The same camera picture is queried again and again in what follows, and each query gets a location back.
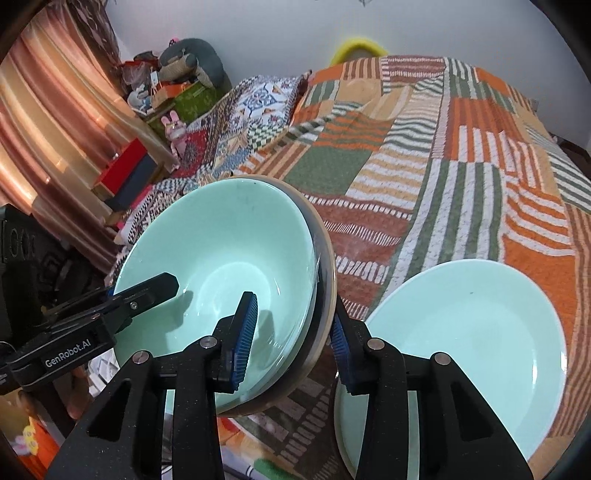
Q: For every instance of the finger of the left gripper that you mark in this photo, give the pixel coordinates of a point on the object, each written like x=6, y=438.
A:
x=116, y=309

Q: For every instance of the grey plush toy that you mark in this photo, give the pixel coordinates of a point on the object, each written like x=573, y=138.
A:
x=192, y=59

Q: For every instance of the orange striped curtain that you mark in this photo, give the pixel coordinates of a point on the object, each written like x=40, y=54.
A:
x=63, y=118

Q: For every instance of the orange green patchwork tablecloth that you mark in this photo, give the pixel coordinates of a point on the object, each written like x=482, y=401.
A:
x=416, y=161

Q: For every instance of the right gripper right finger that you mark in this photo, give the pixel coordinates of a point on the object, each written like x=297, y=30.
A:
x=424, y=418

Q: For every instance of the mint green plate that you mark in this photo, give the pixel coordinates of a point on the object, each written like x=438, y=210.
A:
x=499, y=327

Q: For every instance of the green cardboard box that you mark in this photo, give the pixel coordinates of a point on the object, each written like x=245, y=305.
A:
x=196, y=101

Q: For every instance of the pink bunny toy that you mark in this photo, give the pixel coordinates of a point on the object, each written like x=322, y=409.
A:
x=175, y=131

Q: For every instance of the patterned patchwork quilt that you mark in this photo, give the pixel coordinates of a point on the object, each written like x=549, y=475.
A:
x=227, y=141

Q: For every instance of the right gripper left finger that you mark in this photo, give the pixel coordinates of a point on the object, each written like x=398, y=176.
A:
x=121, y=434

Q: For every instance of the mint green bowl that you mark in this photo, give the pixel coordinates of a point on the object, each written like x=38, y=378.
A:
x=223, y=239

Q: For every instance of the red and blue box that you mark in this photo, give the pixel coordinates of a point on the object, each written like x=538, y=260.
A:
x=125, y=177

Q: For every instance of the pink bowl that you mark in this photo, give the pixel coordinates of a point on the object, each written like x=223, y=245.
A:
x=321, y=317

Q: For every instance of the person's left hand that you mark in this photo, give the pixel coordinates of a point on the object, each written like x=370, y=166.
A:
x=66, y=396

